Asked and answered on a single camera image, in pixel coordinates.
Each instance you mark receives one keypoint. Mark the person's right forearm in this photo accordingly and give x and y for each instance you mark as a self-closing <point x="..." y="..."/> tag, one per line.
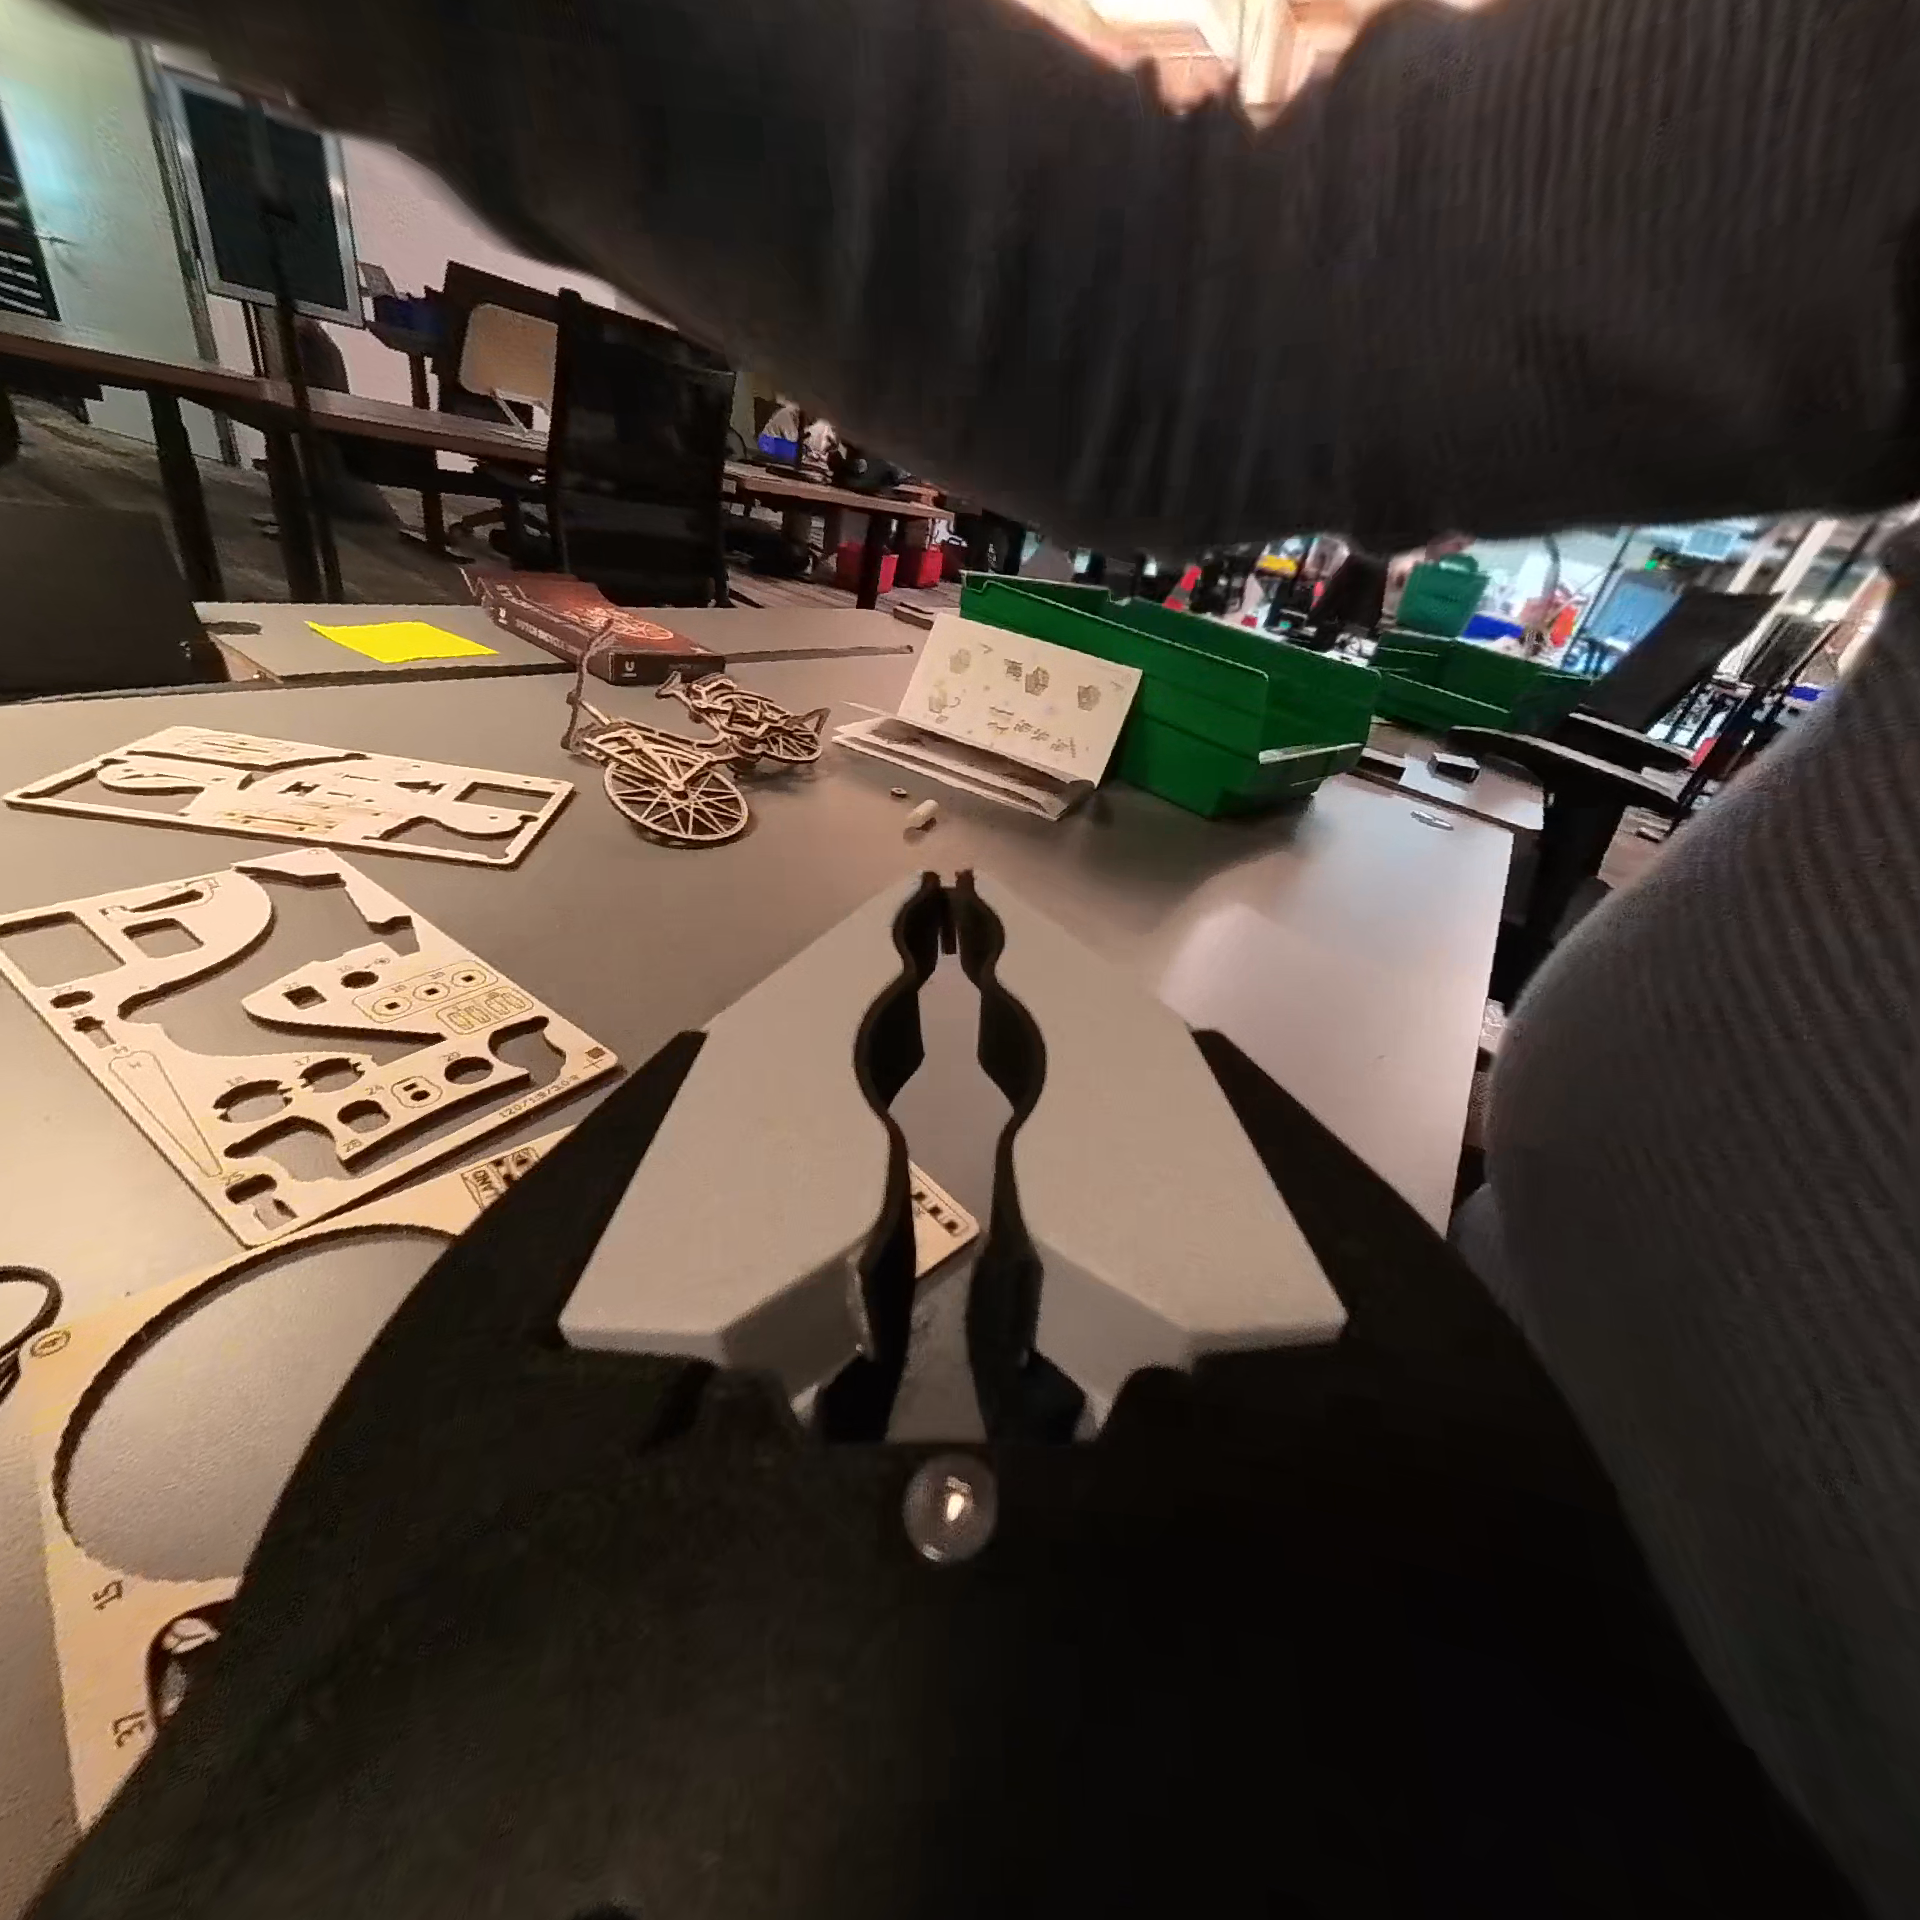
<point x="1201" y="301"/>

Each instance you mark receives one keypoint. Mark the black mesh office chair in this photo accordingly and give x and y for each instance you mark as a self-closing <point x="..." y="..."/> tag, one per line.
<point x="639" y="435"/>

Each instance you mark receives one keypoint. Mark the black tripod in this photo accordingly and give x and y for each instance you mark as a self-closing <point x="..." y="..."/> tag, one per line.
<point x="293" y="390"/>

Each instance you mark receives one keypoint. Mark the long dark desk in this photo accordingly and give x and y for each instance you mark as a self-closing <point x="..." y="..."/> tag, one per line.
<point x="148" y="382"/>

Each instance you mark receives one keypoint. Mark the black monitor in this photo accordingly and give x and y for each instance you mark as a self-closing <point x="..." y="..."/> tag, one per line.
<point x="1680" y="661"/>

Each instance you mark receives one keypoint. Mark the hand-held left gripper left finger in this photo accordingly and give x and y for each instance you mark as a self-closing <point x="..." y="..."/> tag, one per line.
<point x="720" y="1184"/>

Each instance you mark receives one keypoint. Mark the dark chair backrest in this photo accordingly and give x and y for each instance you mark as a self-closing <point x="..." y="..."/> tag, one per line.
<point x="90" y="600"/>

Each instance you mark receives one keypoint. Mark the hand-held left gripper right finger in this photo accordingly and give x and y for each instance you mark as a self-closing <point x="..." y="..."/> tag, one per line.
<point x="1155" y="1172"/>

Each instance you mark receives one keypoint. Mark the instruction booklet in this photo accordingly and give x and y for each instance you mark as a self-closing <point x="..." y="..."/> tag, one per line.
<point x="1019" y="698"/>

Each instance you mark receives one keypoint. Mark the dark cardboard box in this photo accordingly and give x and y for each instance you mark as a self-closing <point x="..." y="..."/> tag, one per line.
<point x="600" y="629"/>

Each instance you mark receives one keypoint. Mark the framed dark window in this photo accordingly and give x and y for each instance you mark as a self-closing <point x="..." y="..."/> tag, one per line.
<point x="263" y="195"/>

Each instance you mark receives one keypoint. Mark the red storage box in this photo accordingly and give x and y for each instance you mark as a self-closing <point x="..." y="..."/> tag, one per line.
<point x="922" y="565"/>
<point x="866" y="565"/>

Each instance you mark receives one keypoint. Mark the laser-cut wooden parts sheet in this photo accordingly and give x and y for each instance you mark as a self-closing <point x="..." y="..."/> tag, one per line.
<point x="67" y="1664"/>
<point x="323" y="983"/>
<point x="540" y="811"/>

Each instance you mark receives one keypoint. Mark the dark wall sign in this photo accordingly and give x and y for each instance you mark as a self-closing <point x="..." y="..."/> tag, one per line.
<point x="23" y="224"/>

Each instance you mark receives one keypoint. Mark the chair with pale backrest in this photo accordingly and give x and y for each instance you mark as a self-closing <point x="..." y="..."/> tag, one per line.
<point x="507" y="352"/>

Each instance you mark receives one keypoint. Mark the blue storage bin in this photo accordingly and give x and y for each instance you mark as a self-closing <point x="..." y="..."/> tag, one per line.
<point x="405" y="316"/>

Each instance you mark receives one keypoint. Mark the yellow paper note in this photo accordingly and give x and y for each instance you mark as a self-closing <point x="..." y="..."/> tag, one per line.
<point x="397" y="642"/>

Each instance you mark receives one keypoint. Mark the wooden bicycle model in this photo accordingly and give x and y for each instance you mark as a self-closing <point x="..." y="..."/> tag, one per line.
<point x="669" y="796"/>

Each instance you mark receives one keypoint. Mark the large green storage bin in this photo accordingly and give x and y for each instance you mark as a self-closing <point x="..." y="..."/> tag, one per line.
<point x="1201" y="704"/>

